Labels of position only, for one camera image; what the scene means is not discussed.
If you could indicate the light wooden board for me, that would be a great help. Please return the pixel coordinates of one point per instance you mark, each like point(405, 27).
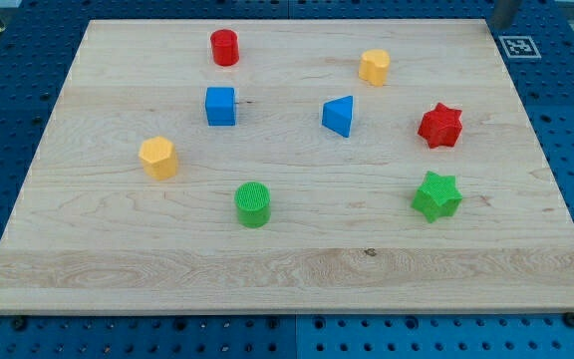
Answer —
point(92, 234)

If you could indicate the green cylinder block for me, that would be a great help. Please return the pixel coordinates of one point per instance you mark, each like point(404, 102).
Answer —
point(252, 200)

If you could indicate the blue triangular prism block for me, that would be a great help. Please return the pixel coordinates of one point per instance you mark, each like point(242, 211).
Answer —
point(337, 115)

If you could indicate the blue cube block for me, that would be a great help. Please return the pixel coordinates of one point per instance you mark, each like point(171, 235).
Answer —
point(220, 106)

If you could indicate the yellow hexagon block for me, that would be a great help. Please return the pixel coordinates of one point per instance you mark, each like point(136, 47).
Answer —
point(159, 158)

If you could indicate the yellow heart block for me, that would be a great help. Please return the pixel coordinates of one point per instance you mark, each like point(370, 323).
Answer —
point(374, 66)

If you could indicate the red cylinder block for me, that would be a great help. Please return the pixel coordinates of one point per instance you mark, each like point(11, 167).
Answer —
point(224, 47)

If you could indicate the green star block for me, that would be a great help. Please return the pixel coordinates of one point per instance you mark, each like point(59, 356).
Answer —
point(437, 197)

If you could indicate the red star block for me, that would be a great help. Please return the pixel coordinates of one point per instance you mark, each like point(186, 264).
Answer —
point(441, 127)

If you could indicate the black white fiducial marker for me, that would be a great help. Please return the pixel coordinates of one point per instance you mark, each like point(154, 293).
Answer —
point(519, 47)

